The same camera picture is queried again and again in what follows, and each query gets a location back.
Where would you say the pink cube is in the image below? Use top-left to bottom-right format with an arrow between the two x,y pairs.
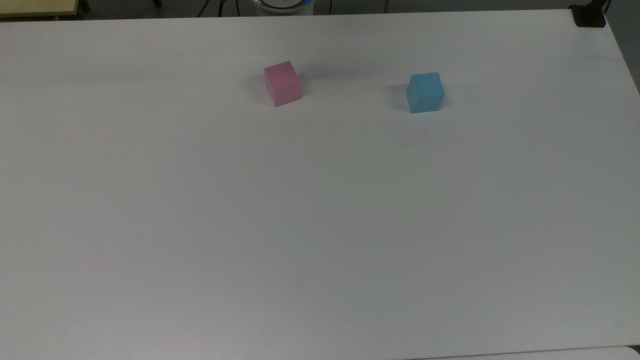
263,60 -> 302,108

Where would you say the blue cube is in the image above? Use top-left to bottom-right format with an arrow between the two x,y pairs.
405,71 -> 446,114

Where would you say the white table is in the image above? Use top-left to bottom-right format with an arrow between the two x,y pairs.
410,345 -> 640,360

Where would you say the black table clamp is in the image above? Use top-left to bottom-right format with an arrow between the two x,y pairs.
568,0 -> 612,28

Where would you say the yellow wooden table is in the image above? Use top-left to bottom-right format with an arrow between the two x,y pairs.
0,0 -> 82,21

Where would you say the black cable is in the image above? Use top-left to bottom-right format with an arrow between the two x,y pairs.
197,0 -> 226,18

